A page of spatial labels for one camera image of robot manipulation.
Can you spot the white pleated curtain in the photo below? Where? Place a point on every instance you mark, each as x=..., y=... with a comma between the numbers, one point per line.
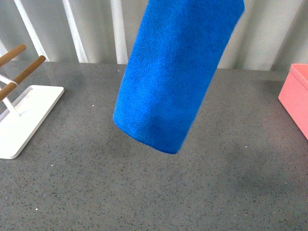
x=271, y=34

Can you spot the blue microfiber cloth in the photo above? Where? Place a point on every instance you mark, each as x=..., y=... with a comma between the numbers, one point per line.
x=175, y=55

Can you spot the white wooden towel rack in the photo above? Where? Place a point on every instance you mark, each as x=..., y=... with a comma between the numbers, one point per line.
x=22, y=118

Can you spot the pink plastic bin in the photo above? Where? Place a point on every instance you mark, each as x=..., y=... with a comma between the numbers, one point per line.
x=294, y=96

